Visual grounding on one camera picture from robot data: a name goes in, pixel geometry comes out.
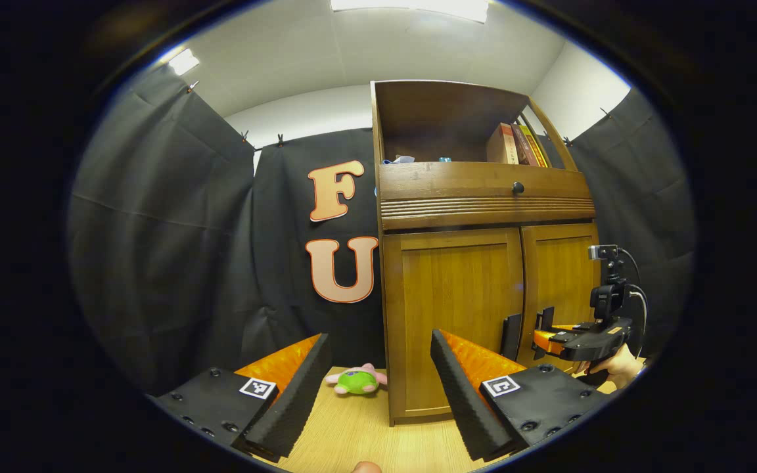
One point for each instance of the wooden double-door shoe cabinet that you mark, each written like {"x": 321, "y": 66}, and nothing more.
{"x": 444, "y": 118}

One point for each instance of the small ceiling light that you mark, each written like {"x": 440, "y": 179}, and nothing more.
{"x": 184, "y": 62}

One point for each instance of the wooden drawer with black knob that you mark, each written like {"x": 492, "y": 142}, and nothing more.
{"x": 451, "y": 180}

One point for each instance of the black backdrop cloth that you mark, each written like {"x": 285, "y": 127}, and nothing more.
{"x": 168, "y": 249}

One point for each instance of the blue and white cloth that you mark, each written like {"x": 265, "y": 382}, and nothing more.
{"x": 399, "y": 159}

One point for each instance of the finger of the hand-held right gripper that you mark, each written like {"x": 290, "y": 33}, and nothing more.
{"x": 549, "y": 341}

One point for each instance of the yellow book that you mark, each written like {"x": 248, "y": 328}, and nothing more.
{"x": 536, "y": 150}

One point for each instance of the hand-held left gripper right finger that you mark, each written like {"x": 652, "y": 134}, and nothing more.
{"x": 460, "y": 394}

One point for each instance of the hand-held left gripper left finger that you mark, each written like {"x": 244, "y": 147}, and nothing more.
{"x": 296, "y": 394}

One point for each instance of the wooden cabinet door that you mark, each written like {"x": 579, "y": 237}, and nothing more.
{"x": 451, "y": 302}
{"x": 562, "y": 276}

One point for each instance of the brown book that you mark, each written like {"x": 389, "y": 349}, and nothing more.
{"x": 524, "y": 148}

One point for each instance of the green plush toy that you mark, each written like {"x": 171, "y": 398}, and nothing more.
{"x": 355, "y": 381}

